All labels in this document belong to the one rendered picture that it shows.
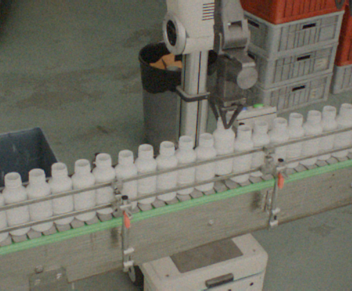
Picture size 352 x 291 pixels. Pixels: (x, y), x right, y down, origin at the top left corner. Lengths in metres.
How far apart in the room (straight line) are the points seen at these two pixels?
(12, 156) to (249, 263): 1.10
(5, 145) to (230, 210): 0.81
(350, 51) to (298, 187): 2.74
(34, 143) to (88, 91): 2.30
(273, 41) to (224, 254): 1.70
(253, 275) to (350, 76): 2.30
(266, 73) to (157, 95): 0.92
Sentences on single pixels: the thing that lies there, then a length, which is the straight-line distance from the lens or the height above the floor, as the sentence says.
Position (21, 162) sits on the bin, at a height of 0.82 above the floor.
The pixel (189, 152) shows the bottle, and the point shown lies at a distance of 1.60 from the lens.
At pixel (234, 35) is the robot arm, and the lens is 1.52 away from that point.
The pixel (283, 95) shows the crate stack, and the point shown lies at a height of 0.13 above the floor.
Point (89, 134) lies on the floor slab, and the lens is 3.87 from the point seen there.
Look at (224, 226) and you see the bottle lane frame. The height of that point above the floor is 0.88.
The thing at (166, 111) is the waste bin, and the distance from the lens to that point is 3.34.
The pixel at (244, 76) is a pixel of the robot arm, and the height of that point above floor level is 1.37.
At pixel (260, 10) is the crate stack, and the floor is 0.71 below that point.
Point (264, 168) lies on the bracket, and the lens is 1.73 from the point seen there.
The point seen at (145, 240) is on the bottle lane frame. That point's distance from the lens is 1.67.
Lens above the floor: 2.01
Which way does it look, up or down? 32 degrees down
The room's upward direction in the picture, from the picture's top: straight up
